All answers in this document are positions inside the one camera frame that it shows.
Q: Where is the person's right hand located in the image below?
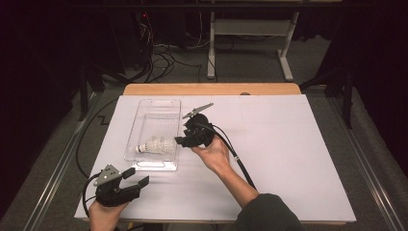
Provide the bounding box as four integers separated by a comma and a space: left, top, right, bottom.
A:
191, 136, 234, 176

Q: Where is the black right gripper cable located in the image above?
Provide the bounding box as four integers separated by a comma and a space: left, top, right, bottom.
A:
197, 122, 258, 191

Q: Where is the aluminium floor rail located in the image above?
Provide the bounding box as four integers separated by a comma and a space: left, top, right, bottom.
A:
326, 95, 406, 231
20, 92, 100, 231

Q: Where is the person's left hand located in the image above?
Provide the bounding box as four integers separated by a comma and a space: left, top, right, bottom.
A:
88, 200, 130, 231

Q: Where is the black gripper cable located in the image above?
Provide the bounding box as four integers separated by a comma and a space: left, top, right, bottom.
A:
82, 172, 102, 218
197, 122, 258, 191

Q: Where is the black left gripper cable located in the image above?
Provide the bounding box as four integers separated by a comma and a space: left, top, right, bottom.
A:
82, 172, 102, 218

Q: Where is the clear plastic tray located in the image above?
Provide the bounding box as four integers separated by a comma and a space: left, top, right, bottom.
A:
123, 98, 183, 172

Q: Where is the black floor cable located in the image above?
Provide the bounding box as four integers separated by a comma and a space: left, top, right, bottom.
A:
75, 97, 119, 179

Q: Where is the black stand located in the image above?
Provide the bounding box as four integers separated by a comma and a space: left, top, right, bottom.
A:
299, 64, 355, 130
76, 64, 107, 122

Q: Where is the dark green sleeve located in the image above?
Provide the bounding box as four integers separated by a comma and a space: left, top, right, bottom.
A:
235, 192, 306, 231

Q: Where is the tangle of floor cables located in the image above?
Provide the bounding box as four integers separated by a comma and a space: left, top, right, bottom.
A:
134, 13, 219, 85

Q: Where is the white table cover sheet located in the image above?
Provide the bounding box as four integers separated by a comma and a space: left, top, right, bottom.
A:
74, 94, 357, 224

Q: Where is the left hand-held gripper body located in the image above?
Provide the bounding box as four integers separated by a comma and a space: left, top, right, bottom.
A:
92, 164, 142, 208

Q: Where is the white metal desk frame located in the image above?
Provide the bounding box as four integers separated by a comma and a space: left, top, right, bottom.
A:
206, 11, 300, 82

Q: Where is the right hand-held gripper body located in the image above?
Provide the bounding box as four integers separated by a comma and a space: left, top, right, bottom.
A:
181, 102, 216, 149

